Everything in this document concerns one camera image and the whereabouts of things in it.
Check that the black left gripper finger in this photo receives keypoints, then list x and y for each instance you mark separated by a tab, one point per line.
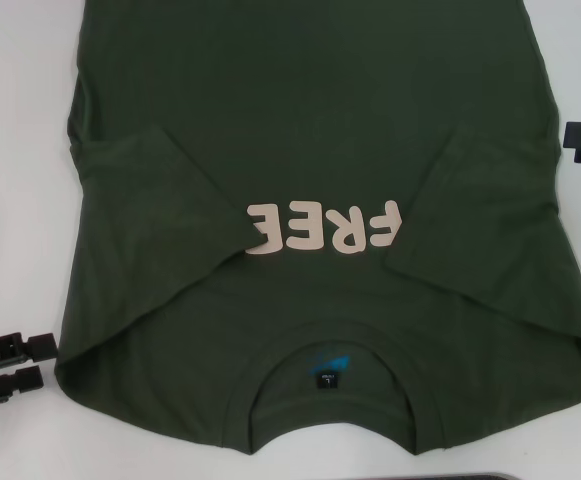
25	377
40	346

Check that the dark green FREE T-shirt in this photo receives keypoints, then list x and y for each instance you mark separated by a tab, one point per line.
295	100

